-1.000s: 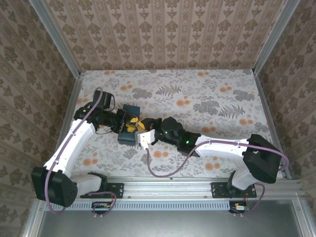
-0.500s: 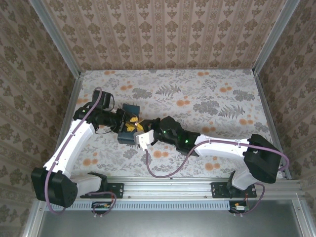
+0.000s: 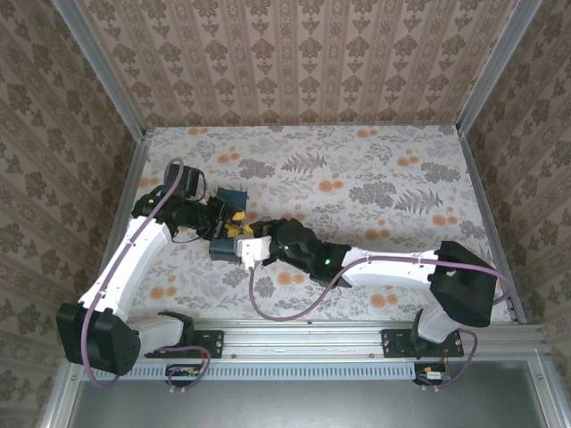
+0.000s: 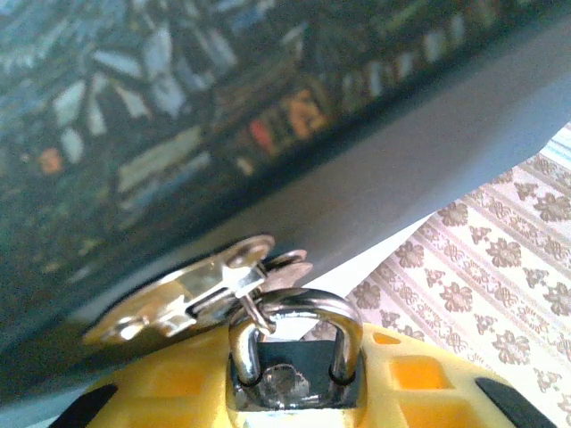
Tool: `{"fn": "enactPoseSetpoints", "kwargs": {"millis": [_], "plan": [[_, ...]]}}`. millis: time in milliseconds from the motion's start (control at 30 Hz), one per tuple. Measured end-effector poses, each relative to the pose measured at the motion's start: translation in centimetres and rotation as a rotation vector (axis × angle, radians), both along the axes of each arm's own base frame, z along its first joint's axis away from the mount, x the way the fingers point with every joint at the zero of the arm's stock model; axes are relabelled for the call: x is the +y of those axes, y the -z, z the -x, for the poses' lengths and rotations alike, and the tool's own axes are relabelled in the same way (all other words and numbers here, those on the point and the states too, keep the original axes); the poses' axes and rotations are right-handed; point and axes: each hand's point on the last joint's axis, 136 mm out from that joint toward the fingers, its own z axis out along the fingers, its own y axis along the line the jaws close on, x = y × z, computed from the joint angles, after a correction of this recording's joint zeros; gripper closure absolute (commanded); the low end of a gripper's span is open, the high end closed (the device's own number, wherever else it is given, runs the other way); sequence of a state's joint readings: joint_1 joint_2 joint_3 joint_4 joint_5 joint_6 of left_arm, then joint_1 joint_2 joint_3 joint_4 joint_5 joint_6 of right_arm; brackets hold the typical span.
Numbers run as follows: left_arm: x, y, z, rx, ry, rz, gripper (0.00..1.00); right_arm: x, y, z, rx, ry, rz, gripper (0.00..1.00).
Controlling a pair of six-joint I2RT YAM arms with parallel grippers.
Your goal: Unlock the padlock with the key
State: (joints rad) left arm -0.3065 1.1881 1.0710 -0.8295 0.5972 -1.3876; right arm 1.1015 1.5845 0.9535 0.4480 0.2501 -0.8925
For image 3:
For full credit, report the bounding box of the small circuit board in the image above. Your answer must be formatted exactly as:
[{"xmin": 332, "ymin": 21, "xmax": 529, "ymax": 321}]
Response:
[
  {"xmin": 165, "ymin": 364, "xmax": 201, "ymax": 388},
  {"xmin": 413, "ymin": 363, "xmax": 450, "ymax": 387}
]

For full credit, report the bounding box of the dark box with starry print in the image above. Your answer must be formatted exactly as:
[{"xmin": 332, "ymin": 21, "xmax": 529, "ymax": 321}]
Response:
[{"xmin": 208, "ymin": 185, "xmax": 250, "ymax": 265}]

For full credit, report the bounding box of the grey metal sheet panel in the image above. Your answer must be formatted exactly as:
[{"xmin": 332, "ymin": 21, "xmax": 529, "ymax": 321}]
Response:
[{"xmin": 70, "ymin": 378, "xmax": 543, "ymax": 428}]

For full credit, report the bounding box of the white slotted cable duct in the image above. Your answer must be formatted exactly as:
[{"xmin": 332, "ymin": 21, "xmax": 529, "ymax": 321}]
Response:
[{"xmin": 81, "ymin": 360, "xmax": 418, "ymax": 382}]

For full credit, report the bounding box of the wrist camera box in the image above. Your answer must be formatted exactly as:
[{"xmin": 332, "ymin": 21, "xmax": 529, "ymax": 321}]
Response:
[
  {"xmin": 164, "ymin": 162, "xmax": 207, "ymax": 201},
  {"xmin": 236, "ymin": 235, "xmax": 274, "ymax": 270}
]

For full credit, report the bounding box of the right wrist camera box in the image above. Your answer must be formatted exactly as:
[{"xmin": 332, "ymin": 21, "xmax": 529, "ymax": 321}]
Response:
[{"xmin": 236, "ymin": 235, "xmax": 274, "ymax": 270}]

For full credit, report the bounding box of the floral patterned table cover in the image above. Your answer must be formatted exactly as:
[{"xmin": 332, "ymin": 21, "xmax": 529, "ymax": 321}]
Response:
[{"xmin": 95, "ymin": 124, "xmax": 514, "ymax": 322}]

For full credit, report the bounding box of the aluminium side rail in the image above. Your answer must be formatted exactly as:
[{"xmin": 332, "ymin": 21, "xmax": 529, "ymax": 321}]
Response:
[
  {"xmin": 83, "ymin": 128, "xmax": 155, "ymax": 326},
  {"xmin": 458, "ymin": 127, "xmax": 530, "ymax": 325}
]

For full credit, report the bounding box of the aluminium frame post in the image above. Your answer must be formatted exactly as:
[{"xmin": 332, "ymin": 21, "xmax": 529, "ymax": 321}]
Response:
[
  {"xmin": 457, "ymin": 0, "xmax": 543, "ymax": 135},
  {"xmin": 50, "ymin": 0, "xmax": 148, "ymax": 140}
]

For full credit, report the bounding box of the long aluminium base rail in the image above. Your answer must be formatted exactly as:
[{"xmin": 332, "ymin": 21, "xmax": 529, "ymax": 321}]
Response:
[{"xmin": 66, "ymin": 318, "xmax": 550, "ymax": 360}]

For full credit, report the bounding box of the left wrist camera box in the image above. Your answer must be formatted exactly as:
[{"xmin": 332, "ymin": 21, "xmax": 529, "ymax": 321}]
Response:
[{"xmin": 164, "ymin": 162, "xmax": 207, "ymax": 201}]

